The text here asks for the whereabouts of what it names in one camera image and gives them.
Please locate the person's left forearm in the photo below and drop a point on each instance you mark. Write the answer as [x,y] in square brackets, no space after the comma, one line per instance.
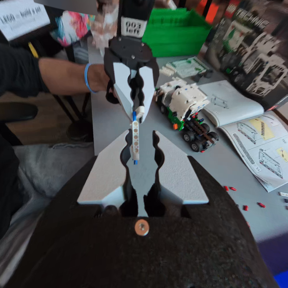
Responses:
[56,76]

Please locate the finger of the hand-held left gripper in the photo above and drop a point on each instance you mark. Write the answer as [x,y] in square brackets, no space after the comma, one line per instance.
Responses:
[120,83]
[148,90]

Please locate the white short lego beam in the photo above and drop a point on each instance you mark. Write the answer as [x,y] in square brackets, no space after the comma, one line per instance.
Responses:
[135,139]

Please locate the dark grey lego piece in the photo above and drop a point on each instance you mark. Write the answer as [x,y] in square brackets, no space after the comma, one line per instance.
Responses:
[203,75]

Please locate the instruction booklet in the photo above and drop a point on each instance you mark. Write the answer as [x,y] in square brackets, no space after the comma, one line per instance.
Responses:
[247,139]

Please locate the person's grey trousers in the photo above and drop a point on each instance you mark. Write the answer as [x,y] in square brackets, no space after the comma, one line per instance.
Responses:
[45,180]

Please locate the green plastic bin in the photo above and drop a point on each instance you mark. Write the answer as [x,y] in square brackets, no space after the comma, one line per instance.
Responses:
[175,33]

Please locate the small white lego connector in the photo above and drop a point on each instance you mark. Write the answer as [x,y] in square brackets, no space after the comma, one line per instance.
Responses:
[140,111]

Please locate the black framed marker sign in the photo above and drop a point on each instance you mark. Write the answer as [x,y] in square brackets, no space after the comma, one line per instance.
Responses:
[22,18]

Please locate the blue lego pin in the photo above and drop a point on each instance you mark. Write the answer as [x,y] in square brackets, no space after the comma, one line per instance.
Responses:
[134,116]

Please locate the pile of small lego pieces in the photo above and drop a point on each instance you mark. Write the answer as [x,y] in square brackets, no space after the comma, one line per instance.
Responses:
[245,207]

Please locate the group of small grey plates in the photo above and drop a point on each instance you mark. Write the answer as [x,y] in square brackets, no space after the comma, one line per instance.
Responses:
[284,195]

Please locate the loose white lego beams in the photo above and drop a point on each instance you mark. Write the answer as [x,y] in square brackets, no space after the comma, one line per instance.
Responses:
[167,69]

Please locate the blue plastic bin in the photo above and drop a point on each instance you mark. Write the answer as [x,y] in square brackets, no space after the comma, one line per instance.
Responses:
[275,265]

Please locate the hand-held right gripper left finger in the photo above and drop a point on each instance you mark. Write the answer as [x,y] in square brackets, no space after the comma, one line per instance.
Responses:
[103,177]

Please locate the green white sticker sheet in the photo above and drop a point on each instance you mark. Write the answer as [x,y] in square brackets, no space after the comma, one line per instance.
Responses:
[191,66]

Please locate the blue wristband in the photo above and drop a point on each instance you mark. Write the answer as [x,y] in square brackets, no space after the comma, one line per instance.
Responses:
[88,78]

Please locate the clear plastic bag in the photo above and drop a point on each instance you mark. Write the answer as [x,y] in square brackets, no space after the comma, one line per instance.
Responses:
[104,27]

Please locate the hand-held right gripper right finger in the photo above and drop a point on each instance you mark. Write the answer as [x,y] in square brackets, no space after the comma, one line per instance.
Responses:
[182,177]

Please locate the white green lego truck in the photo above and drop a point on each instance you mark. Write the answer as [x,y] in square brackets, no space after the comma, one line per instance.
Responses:
[186,105]

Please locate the person's black shirt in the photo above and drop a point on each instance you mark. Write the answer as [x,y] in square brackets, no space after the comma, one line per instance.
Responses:
[9,180]

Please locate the person's left hand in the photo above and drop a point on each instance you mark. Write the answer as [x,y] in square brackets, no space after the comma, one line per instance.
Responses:
[101,77]

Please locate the dark lego set box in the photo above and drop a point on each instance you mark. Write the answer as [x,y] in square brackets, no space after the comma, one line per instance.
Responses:
[252,49]

